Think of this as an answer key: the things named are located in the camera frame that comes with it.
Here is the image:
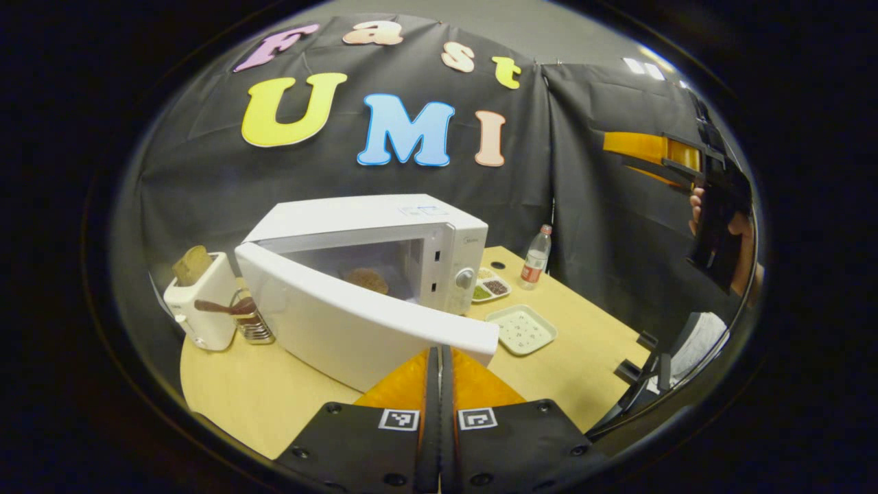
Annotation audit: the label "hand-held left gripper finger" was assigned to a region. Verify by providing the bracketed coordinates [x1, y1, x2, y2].
[440, 346, 608, 494]
[274, 346, 441, 494]

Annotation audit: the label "white microwave oven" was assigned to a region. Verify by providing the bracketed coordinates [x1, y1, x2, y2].
[235, 194, 500, 393]

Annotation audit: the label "round bread bun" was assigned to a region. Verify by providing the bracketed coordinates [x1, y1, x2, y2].
[344, 268, 390, 296]

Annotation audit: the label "black backdrop cloth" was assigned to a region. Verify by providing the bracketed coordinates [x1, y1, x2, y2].
[113, 14, 755, 344]

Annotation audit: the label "small ceiling light panel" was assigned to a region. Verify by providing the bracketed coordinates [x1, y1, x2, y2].
[623, 57, 666, 82]

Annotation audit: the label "white square plate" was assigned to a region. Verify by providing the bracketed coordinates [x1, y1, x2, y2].
[485, 305, 558, 356]

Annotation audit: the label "clear plastic water bottle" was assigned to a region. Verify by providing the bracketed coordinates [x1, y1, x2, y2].
[520, 224, 553, 290]

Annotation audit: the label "white cloth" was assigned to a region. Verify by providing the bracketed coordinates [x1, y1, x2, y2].
[669, 312, 729, 385]

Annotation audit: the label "white divided snack dish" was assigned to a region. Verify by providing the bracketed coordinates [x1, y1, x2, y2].
[472, 268, 512, 303]

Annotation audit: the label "black office chair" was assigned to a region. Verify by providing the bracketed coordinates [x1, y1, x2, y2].
[586, 312, 729, 441]

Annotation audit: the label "metal utensil holder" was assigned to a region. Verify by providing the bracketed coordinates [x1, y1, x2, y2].
[230, 288, 275, 345]

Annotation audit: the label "brown wooden spoon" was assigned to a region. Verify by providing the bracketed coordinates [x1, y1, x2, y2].
[194, 297, 256, 316]

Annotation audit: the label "white toaster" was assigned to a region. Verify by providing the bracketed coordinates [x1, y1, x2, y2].
[163, 252, 239, 352]

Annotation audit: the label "brown bread slice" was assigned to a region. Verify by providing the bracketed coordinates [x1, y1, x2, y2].
[171, 246, 213, 287]

